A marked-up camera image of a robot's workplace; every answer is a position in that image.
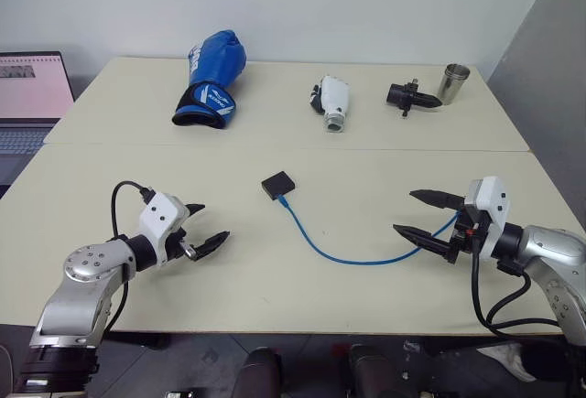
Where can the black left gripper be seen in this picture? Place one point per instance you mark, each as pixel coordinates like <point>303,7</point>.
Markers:
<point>176,244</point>

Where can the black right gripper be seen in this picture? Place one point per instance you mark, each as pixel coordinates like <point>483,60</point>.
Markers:
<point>464,235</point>

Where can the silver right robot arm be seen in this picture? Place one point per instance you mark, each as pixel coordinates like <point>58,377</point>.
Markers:
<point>556,256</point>

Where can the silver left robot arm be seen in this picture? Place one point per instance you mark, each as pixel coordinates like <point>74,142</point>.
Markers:
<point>82,288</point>

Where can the small black box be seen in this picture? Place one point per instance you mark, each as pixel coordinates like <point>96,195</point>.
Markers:
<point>279,183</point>

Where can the black spare two-finger gripper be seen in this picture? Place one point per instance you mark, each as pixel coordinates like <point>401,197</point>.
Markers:
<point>407,95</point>

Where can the stainless steel cup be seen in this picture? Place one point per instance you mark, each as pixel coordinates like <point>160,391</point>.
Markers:
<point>451,84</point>

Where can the blue boxing glove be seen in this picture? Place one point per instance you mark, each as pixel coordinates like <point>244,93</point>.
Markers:
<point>213,73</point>

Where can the white robotic hand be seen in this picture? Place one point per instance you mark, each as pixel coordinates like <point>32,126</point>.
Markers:
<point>336,96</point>

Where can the dark rounded shape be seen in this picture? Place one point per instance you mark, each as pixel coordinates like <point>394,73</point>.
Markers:
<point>258,373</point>
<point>371,370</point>

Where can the white crumpled object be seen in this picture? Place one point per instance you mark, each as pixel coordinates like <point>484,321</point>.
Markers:
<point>510,357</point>

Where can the open laptop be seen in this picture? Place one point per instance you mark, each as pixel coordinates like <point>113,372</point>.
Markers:
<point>27,96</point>

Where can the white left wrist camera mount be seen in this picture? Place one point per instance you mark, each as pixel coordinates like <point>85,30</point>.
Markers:
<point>158,217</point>

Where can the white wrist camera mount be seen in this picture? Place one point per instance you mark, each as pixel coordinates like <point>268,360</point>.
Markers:
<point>158,217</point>
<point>492,206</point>

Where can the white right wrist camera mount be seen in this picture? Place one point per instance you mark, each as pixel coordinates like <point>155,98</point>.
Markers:
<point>492,206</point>

